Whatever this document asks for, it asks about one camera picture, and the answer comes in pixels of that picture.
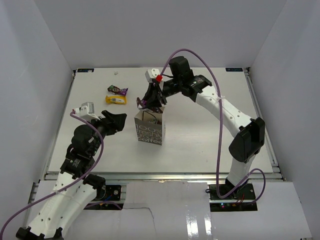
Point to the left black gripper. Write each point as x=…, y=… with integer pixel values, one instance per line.
x=117, y=120

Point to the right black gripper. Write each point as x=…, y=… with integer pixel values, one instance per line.
x=153, y=97

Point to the purple candy packet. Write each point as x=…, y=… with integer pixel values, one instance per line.
x=142, y=105

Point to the yellow candy bar packet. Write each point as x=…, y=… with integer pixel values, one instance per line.
x=116, y=99

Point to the grey white paper bag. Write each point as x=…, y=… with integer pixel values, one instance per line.
x=150, y=126

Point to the dark purple snack packet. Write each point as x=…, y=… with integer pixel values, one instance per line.
x=117, y=91

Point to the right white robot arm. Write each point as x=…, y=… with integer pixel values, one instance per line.
x=248, y=133

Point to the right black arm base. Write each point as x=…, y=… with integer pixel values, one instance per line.
x=238, y=201

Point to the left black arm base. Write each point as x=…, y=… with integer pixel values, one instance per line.
x=109, y=193

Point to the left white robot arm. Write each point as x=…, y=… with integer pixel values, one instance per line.
x=75, y=186

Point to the left blue corner label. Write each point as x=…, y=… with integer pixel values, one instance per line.
x=85, y=70

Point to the blue corner label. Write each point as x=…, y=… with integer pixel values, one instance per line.
x=85, y=70
x=234, y=69

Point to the right blue corner label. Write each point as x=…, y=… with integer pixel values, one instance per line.
x=234, y=69

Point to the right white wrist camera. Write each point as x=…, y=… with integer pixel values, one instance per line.
x=153, y=74

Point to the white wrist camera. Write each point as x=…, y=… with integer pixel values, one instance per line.
x=153, y=74
x=86, y=112

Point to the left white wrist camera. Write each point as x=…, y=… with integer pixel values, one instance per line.
x=86, y=112

